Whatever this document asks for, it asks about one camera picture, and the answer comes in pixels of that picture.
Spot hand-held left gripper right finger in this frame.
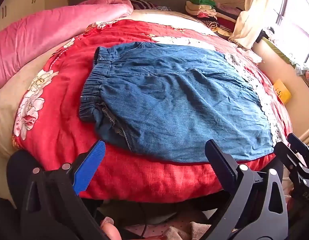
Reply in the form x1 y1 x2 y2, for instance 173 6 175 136
204 139 288 240

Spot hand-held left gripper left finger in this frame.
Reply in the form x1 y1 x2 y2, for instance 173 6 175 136
21 140 112 240

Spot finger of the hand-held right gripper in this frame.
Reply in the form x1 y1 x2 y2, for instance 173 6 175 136
274 142 309 180
287 133 309 157

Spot blue denim pants with lace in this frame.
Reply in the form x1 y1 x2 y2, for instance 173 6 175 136
79 42 285 163

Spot person's left hand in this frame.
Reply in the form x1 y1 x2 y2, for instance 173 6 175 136
101 216 122 240

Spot yellow box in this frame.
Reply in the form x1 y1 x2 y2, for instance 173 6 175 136
272 79 292 104

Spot red floral blanket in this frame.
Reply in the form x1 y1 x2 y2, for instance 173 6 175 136
12 19 293 203

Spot pink dotted cloth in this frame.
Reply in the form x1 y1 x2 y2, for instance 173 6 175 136
125 216 207 240

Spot green windowsill cloth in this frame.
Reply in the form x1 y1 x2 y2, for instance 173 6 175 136
263 29 309 75

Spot window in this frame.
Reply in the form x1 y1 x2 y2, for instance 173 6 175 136
274 0 309 63

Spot cream curtain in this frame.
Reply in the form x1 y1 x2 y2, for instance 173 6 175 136
228 0 290 49

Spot pink blanket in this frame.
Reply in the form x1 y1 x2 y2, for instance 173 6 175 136
0 0 134 90

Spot pile of folded clothes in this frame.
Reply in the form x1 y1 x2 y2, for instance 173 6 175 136
186 0 242 39

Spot dark striped pillow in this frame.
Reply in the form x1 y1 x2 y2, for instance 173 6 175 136
125 0 160 11

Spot beige wardrobe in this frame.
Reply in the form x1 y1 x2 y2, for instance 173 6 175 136
0 0 46 34

